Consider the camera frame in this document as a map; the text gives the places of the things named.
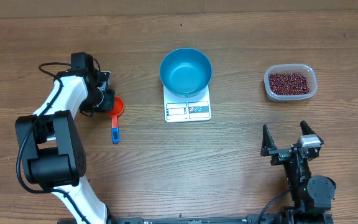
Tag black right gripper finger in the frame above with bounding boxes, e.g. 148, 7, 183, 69
260, 124, 277, 157
300, 121, 324, 145

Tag orange scoop with blue handle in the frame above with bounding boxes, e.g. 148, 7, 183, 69
108, 96, 125, 144

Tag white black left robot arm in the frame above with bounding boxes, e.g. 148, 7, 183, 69
15, 52, 116, 223

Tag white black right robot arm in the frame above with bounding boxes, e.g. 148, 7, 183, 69
257, 121, 336, 224

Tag white digital kitchen scale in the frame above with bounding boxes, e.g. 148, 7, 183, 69
163, 87, 211, 123

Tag teal blue bowl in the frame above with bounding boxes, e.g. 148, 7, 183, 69
159, 47, 213, 98

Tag red beans in container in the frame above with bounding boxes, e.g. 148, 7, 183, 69
268, 73, 310, 95

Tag clear plastic food container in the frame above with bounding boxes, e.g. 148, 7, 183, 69
264, 63, 318, 101

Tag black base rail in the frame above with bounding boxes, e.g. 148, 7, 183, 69
57, 213, 334, 224

